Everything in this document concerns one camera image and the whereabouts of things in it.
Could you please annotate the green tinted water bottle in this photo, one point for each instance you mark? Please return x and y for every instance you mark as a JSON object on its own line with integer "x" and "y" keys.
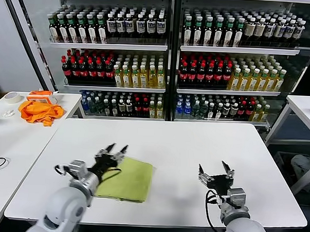
{"x": 93, "y": 106}
{"x": 202, "y": 110}
{"x": 195, "y": 110}

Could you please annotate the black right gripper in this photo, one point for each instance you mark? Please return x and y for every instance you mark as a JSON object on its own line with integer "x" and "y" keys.
{"x": 220, "y": 184}

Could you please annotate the white side table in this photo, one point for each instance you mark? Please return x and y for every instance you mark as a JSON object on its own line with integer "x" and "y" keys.
{"x": 26, "y": 141}

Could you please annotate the blue label water bottle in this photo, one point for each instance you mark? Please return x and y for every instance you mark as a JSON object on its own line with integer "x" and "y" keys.
{"x": 84, "y": 105}
{"x": 178, "y": 109}
{"x": 187, "y": 109}

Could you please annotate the crumpled orange cloth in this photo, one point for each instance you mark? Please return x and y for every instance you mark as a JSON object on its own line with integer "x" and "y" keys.
{"x": 40, "y": 112}

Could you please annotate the crumpled white paper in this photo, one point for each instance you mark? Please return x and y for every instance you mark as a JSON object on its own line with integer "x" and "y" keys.
{"x": 9, "y": 113}

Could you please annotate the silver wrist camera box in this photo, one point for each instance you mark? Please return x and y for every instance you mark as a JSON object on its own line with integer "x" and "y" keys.
{"x": 78, "y": 169}
{"x": 236, "y": 196}

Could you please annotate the white cap blue label bottle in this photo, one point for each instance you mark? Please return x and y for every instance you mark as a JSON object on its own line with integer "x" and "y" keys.
{"x": 111, "y": 25}
{"x": 280, "y": 32}
{"x": 299, "y": 33}
{"x": 151, "y": 26}
{"x": 141, "y": 26}
{"x": 129, "y": 25}
{"x": 270, "y": 32}
{"x": 289, "y": 33}
{"x": 160, "y": 26}
{"x": 121, "y": 25}

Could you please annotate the beige label dark bottle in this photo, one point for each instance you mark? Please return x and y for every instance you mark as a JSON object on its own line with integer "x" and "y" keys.
{"x": 250, "y": 31}
{"x": 260, "y": 32}

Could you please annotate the small yellow drink bottle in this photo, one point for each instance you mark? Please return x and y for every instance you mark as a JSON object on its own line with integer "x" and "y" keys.
{"x": 265, "y": 114}
{"x": 151, "y": 110}
{"x": 159, "y": 111}
{"x": 256, "y": 114}

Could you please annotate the orange white box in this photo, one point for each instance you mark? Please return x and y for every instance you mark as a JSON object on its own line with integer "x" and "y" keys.
{"x": 38, "y": 97}

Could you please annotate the small red cap cola bottle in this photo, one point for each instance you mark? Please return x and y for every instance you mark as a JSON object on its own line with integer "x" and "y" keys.
{"x": 249, "y": 111}
{"x": 241, "y": 110}
{"x": 137, "y": 107}
{"x": 145, "y": 108}

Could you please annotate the white metal leg table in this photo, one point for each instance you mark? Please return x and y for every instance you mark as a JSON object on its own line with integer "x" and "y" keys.
{"x": 303, "y": 107}

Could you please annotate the small dark white-label bottle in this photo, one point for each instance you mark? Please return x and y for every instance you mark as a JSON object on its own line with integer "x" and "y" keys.
{"x": 106, "y": 107}
{"x": 226, "y": 110}
{"x": 218, "y": 112}
{"x": 114, "y": 107}
{"x": 128, "y": 107}
{"x": 210, "y": 112}
{"x": 234, "y": 110}
{"x": 121, "y": 107}

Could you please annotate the white beverage display shelf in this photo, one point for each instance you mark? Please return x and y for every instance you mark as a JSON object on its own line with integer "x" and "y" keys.
{"x": 107, "y": 45}
{"x": 236, "y": 50}

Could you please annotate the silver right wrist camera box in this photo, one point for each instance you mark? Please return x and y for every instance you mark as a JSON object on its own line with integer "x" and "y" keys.
{"x": 236, "y": 196}

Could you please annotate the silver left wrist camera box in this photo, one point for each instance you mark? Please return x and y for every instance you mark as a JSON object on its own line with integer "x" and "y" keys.
{"x": 78, "y": 169}

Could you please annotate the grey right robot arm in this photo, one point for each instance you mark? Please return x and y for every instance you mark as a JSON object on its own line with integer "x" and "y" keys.
{"x": 242, "y": 230}

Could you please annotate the light green t-shirt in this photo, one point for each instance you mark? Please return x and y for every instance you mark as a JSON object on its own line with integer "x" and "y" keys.
{"x": 131, "y": 179}

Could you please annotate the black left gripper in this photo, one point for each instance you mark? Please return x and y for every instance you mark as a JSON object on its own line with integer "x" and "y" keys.
{"x": 104, "y": 165}

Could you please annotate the beige masking tape roll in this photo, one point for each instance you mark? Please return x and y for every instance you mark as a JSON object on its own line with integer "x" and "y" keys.
{"x": 13, "y": 102}

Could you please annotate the green cap dark tea bottle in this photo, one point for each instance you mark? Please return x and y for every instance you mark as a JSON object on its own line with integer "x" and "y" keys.
{"x": 63, "y": 31}
{"x": 229, "y": 34}
{"x": 218, "y": 34}
{"x": 72, "y": 31}
{"x": 239, "y": 35}
{"x": 197, "y": 33}
{"x": 187, "y": 32}
{"x": 54, "y": 30}
{"x": 208, "y": 33}
{"x": 102, "y": 32}
{"x": 91, "y": 32}
{"x": 82, "y": 32}

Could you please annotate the grey fabric bag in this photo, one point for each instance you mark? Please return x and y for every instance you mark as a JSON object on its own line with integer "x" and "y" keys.
{"x": 302, "y": 166}

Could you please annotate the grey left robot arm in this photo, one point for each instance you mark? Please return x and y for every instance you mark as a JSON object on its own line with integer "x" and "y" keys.
{"x": 63, "y": 207}

